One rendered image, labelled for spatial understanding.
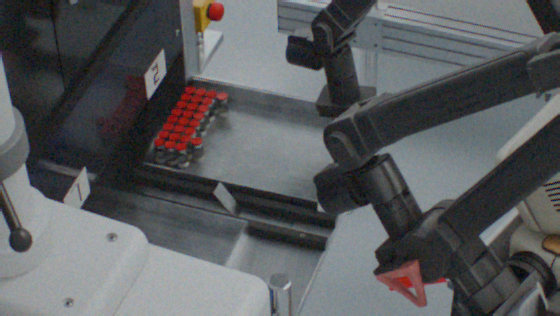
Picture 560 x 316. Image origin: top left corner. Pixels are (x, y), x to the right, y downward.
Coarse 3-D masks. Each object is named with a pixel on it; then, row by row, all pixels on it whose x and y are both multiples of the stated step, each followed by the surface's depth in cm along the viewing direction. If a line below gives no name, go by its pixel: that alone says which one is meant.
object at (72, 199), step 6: (84, 168) 200; (84, 174) 200; (78, 180) 198; (84, 180) 201; (72, 186) 197; (84, 186) 201; (72, 192) 197; (78, 192) 199; (84, 192) 202; (66, 198) 195; (72, 198) 197; (78, 198) 200; (84, 198) 202; (66, 204) 195; (72, 204) 198; (78, 204) 200
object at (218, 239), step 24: (96, 192) 217; (120, 192) 215; (120, 216) 215; (144, 216) 215; (168, 216) 214; (192, 216) 212; (216, 216) 210; (168, 240) 210; (192, 240) 210; (216, 240) 210; (240, 240) 206; (216, 264) 206
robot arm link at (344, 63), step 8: (344, 48) 212; (312, 56) 215; (320, 56) 216; (328, 56) 212; (336, 56) 212; (344, 56) 212; (352, 56) 214; (320, 64) 217; (328, 64) 213; (336, 64) 212; (344, 64) 212; (352, 64) 214; (328, 72) 214; (336, 72) 213; (344, 72) 213; (352, 72) 215; (336, 80) 214
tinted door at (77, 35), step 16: (64, 0) 181; (80, 0) 187; (96, 0) 193; (112, 0) 199; (128, 0) 205; (64, 16) 182; (80, 16) 188; (96, 16) 194; (112, 16) 200; (64, 32) 184; (80, 32) 189; (96, 32) 195; (64, 48) 185; (80, 48) 191; (96, 48) 197; (64, 64) 186; (80, 64) 192; (64, 80) 188
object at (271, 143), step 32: (256, 96) 235; (288, 96) 233; (224, 128) 232; (256, 128) 231; (288, 128) 231; (320, 128) 231; (192, 160) 225; (224, 160) 225; (256, 160) 225; (288, 160) 224; (320, 160) 224; (256, 192) 215; (288, 192) 218
